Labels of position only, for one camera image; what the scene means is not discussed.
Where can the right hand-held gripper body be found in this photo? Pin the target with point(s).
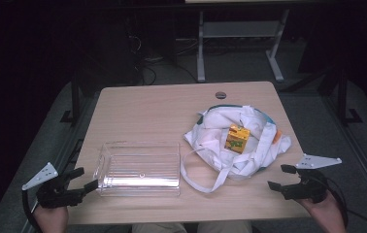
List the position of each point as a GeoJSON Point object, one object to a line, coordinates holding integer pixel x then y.
{"type": "Point", "coordinates": [307, 187]}

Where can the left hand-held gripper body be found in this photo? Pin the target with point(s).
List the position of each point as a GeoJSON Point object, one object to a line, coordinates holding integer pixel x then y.
{"type": "Point", "coordinates": [53, 194]}

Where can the clear plastic container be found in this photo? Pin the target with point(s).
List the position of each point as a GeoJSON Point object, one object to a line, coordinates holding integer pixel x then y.
{"type": "Point", "coordinates": [139, 168]}

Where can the yellow juice box carton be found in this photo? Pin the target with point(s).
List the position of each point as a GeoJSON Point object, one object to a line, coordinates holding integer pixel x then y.
{"type": "Point", "coordinates": [237, 139]}

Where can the white cloth tote bag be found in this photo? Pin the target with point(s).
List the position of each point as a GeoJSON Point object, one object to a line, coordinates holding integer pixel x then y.
{"type": "Point", "coordinates": [214, 129]}

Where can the person's right hand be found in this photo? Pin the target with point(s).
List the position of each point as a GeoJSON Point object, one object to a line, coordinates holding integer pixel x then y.
{"type": "Point", "coordinates": [317, 208]}

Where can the person's left hand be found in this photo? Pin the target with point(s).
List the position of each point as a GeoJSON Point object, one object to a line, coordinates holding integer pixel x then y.
{"type": "Point", "coordinates": [51, 220]}

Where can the black metal stand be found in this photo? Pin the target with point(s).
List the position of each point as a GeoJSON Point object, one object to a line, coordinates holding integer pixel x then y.
{"type": "Point", "coordinates": [75, 103]}
{"type": "Point", "coordinates": [343, 97]}

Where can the dark round table grommet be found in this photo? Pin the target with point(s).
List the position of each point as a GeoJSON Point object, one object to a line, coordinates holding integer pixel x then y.
{"type": "Point", "coordinates": [220, 95]}

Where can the white metal desk frame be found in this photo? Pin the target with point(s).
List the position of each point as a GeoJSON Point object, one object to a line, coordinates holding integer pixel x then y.
{"type": "Point", "coordinates": [201, 48]}

